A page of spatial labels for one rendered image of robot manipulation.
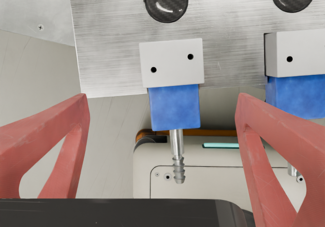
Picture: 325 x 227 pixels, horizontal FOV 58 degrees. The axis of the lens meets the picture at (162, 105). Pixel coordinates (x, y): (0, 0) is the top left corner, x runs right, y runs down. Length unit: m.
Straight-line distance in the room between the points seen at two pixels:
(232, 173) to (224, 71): 0.68
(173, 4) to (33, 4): 0.15
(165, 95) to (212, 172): 0.68
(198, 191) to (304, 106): 0.69
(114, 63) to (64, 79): 0.92
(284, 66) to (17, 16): 0.27
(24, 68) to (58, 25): 0.90
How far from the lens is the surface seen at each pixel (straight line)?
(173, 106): 0.25
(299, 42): 0.26
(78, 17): 0.27
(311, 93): 0.28
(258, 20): 0.28
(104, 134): 1.18
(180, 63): 0.24
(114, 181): 1.24
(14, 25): 0.36
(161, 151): 0.89
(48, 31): 0.34
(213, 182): 0.93
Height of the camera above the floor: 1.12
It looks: 81 degrees down
